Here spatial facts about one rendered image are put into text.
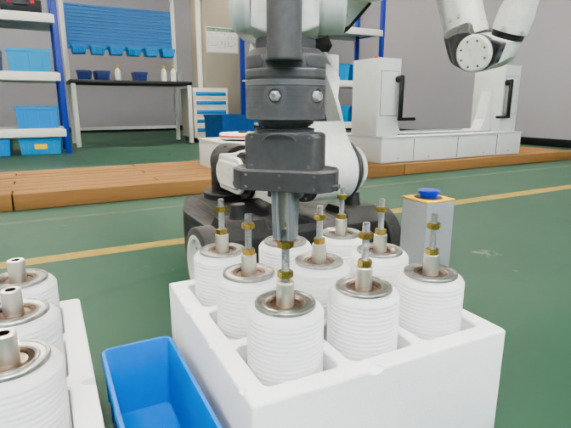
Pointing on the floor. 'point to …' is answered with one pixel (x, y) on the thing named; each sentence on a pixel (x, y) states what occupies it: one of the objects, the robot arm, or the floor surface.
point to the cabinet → (205, 102)
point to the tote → (224, 123)
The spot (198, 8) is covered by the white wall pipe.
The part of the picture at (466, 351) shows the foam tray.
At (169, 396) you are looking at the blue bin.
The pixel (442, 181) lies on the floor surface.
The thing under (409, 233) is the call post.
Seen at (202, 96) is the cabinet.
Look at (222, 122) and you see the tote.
